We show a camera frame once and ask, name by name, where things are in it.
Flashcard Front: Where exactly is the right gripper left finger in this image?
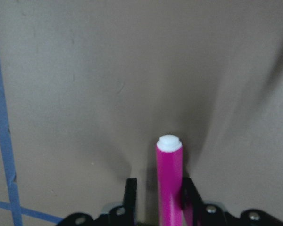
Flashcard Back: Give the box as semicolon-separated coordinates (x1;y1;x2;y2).
123;178;137;226

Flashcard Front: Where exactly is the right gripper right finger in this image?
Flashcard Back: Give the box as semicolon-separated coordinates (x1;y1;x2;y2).
181;177;203;226

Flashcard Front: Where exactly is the pink marker pen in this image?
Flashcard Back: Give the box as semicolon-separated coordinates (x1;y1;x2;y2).
156;135;193;226

